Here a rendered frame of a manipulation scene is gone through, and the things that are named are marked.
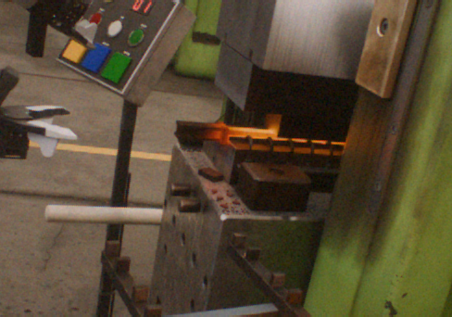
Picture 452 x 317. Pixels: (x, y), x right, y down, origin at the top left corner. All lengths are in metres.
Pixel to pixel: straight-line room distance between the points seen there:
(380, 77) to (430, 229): 0.25
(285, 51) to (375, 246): 0.38
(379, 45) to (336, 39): 0.17
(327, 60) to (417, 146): 0.30
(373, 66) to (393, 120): 0.10
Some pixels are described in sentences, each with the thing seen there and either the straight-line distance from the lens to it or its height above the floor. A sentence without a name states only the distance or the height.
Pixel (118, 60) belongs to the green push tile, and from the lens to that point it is 1.72.
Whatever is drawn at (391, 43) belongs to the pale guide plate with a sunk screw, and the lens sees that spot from 1.06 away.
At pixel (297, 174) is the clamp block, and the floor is 0.98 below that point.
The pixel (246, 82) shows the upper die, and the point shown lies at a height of 1.12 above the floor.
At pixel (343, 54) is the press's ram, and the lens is 1.26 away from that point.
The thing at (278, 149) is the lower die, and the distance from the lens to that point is 1.33.
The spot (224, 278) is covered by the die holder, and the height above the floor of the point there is 0.79.
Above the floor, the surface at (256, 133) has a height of 1.01.
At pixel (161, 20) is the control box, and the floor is 1.14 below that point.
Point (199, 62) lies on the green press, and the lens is 6.26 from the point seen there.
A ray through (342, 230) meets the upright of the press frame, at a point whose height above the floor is 0.93.
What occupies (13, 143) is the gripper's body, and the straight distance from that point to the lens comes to 1.26.
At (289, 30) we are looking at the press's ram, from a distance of 1.20.
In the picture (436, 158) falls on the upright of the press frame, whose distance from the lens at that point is 0.98.
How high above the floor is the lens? 1.39
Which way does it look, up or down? 19 degrees down
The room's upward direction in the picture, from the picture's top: 11 degrees clockwise
